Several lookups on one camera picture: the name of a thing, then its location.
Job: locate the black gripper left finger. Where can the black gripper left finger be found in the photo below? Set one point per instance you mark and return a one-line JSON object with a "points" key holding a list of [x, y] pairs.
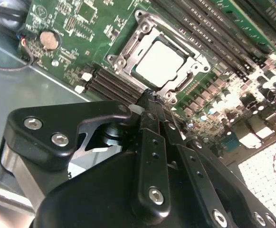
{"points": [[45, 118]]}

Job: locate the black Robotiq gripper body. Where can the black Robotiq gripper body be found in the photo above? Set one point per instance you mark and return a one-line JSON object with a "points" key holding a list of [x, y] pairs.
{"points": [[92, 202]]}

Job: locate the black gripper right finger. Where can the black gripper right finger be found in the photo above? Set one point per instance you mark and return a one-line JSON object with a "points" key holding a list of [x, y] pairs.
{"points": [[199, 171]]}

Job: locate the metal socket cover frame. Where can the metal socket cover frame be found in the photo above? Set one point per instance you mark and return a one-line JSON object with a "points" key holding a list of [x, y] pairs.
{"points": [[198, 64]]}

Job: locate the silver CPU plate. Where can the silver CPU plate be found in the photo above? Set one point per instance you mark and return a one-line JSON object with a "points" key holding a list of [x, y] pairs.
{"points": [[159, 63]]}

